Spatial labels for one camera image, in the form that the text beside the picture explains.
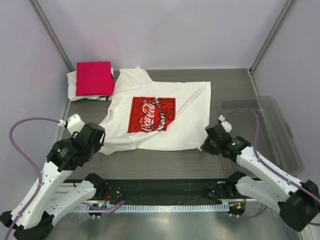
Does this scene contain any white Coca-Cola t-shirt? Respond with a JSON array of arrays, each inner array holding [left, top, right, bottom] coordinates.
[[100, 67, 211, 155]]

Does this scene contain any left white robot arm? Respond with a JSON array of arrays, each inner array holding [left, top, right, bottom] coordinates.
[[0, 123, 107, 240]]

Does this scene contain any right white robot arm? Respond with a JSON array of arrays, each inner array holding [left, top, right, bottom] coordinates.
[[201, 121, 320, 232]]

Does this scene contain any folded green t-shirt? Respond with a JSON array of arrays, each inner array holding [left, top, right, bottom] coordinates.
[[77, 96, 109, 102]]

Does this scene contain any clear plastic bin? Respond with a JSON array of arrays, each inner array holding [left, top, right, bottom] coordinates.
[[219, 96, 303, 176]]

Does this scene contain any folded pink t-shirt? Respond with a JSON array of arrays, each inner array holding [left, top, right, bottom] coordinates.
[[75, 61, 116, 97]]

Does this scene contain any folded white t-shirt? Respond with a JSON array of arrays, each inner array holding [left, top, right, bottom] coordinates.
[[67, 70, 105, 102]]

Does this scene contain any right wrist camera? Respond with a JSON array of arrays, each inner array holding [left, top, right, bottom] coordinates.
[[218, 115, 232, 133]]

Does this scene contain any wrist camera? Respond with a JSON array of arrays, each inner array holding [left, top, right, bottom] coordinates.
[[58, 113, 85, 135], [218, 115, 232, 133]]

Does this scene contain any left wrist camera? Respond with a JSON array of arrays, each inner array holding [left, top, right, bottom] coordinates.
[[58, 113, 85, 135]]

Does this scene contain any white slotted cable duct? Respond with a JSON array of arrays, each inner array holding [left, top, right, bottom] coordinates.
[[72, 203, 230, 214]]

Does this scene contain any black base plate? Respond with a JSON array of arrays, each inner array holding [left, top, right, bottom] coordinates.
[[74, 177, 256, 201]]

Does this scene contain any aluminium front rail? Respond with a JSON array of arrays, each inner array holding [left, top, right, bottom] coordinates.
[[29, 181, 305, 204]]

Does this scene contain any left aluminium frame post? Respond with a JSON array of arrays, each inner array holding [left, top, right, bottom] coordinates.
[[28, 0, 75, 72]]

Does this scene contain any aluminium frame post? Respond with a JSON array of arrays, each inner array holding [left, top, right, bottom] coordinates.
[[248, 0, 298, 73], [28, 0, 75, 72]]

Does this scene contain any right aluminium frame post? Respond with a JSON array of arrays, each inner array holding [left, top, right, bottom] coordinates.
[[248, 0, 298, 73]]

